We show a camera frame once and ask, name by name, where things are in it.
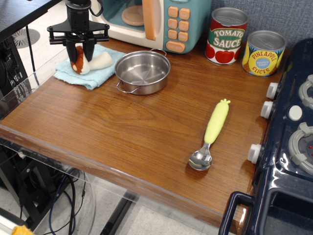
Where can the white stove knob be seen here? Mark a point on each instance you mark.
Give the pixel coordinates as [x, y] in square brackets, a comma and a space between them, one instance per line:
[266, 109]
[253, 153]
[272, 89]

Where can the stainless steel pan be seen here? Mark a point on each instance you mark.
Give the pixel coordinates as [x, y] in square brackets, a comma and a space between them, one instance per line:
[142, 72]

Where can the plush brown white mushroom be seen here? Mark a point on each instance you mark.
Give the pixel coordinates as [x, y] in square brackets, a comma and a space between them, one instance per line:
[82, 66]

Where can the spoon with yellow-green handle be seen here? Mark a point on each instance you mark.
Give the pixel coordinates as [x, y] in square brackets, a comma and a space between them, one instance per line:
[201, 159]

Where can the white stove knob middle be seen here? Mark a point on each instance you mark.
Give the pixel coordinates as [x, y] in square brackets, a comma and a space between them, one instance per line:
[266, 109]

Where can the white stove knob lower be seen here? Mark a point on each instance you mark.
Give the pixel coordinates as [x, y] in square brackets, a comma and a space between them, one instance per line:
[253, 153]

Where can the teal cream toy microwave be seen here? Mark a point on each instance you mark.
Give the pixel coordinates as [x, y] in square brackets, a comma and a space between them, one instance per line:
[171, 25]

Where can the pineapple slices can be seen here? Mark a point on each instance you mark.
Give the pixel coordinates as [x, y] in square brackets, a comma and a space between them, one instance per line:
[263, 53]

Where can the tomato sauce can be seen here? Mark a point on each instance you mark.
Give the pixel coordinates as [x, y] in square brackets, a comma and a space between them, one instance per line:
[225, 36]

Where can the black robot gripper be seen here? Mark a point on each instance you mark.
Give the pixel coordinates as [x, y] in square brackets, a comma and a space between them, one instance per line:
[77, 28]

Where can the light blue folded rag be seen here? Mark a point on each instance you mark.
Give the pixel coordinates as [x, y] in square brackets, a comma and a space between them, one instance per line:
[94, 78]

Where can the white stove knob upper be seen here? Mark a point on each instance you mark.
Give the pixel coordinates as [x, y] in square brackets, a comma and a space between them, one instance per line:
[272, 89]

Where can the black desk at left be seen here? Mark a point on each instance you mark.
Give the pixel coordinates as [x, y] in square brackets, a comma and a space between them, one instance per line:
[16, 14]

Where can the dark blue toy stove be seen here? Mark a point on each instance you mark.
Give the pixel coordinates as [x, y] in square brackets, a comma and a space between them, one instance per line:
[281, 202]

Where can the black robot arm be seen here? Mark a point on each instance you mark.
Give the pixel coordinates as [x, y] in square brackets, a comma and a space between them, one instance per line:
[78, 3]

